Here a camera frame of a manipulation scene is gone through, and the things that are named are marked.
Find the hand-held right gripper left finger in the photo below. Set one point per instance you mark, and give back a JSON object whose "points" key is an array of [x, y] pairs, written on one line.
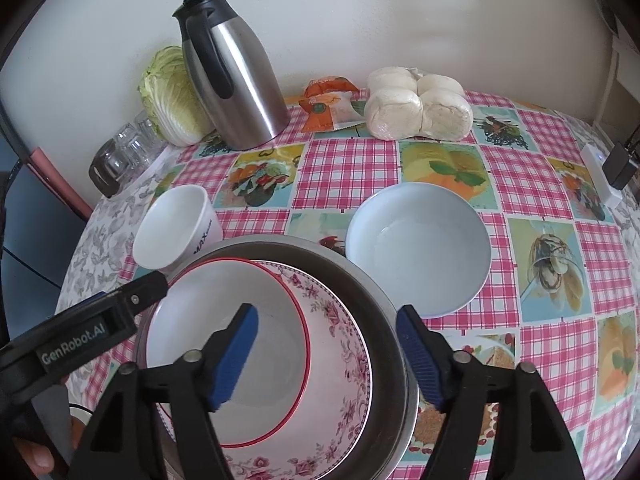
{"points": [[235, 355]]}

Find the stainless steel basin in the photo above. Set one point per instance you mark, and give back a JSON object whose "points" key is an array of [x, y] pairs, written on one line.
{"points": [[370, 320]]}

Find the white power strip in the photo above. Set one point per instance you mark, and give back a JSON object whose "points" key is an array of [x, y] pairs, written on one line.
{"points": [[600, 175]]}

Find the bag of steamed buns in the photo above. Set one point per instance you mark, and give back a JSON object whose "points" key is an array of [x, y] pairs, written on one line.
{"points": [[417, 105]]}

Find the strawberry print bowl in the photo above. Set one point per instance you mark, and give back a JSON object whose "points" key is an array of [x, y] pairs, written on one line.
{"points": [[280, 360]]}

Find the napa cabbage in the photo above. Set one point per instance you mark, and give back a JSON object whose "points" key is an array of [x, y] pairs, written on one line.
{"points": [[170, 95]]}

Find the light blue bowl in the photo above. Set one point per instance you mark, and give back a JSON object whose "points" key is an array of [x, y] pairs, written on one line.
{"points": [[420, 250]]}

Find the cluster of clear drinking glasses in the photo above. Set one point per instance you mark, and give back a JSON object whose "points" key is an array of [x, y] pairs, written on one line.
{"points": [[137, 142]]}

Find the blue chair with pink edge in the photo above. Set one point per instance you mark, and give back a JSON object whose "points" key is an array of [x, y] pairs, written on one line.
{"points": [[30, 195]]}

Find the stainless steel thermos jug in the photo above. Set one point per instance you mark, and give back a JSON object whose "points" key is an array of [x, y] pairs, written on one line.
{"points": [[245, 80]]}

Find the black charger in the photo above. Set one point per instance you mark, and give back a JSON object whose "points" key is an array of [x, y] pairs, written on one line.
{"points": [[622, 165]]}

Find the round floral plate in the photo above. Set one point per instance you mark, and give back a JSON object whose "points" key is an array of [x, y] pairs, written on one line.
{"points": [[335, 375]]}

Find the person's left hand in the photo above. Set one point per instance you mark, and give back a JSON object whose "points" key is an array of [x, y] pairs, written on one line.
{"points": [[35, 455]]}

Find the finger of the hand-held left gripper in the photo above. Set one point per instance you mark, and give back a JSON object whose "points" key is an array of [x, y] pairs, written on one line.
{"points": [[145, 290]]}

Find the checked picture tablecloth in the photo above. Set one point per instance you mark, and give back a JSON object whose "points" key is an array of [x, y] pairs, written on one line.
{"points": [[345, 175]]}

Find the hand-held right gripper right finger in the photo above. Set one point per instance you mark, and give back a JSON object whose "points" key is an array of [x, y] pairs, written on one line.
{"points": [[420, 355]]}

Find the small white bowl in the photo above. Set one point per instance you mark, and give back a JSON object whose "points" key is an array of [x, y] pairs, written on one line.
{"points": [[170, 225]]}

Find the orange snack packet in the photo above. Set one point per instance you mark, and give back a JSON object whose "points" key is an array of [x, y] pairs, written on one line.
{"points": [[330, 105]]}

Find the dark brown glass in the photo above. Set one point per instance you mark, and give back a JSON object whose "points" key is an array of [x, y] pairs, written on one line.
{"points": [[107, 170]]}

